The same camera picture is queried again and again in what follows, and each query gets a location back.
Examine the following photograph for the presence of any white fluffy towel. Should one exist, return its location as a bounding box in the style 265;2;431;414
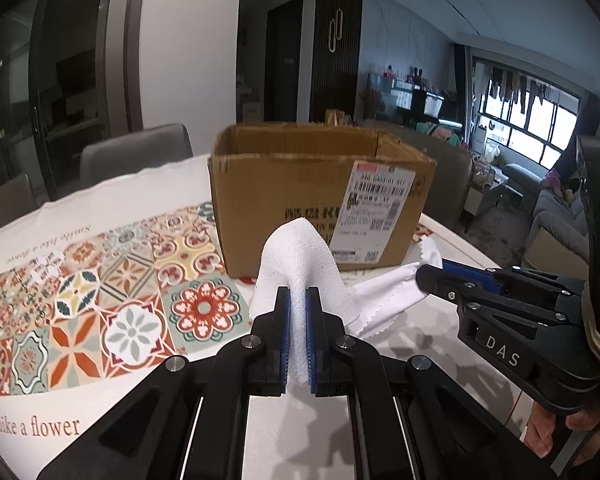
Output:
249;218;362;386

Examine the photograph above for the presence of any grey chair left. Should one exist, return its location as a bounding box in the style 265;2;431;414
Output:
80;124;193;188

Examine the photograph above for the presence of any grey sofa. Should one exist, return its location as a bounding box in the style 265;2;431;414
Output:
503;164;588;280

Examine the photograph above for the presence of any brown cardboard box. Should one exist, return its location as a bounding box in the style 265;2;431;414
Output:
208;122;436;278

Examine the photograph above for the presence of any large window with laundry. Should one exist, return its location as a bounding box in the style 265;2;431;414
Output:
471;58;580;171

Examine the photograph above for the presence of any person's right hand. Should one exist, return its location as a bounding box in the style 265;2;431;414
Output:
521;383;600;463

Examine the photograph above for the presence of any patterned floral tablecloth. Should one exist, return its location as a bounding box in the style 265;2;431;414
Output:
0;155;529;479

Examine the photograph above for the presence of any thin white cloth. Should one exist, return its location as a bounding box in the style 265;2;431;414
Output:
347;236;442;339

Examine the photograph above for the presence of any grey chair behind box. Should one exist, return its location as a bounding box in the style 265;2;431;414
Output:
362;119;474;231

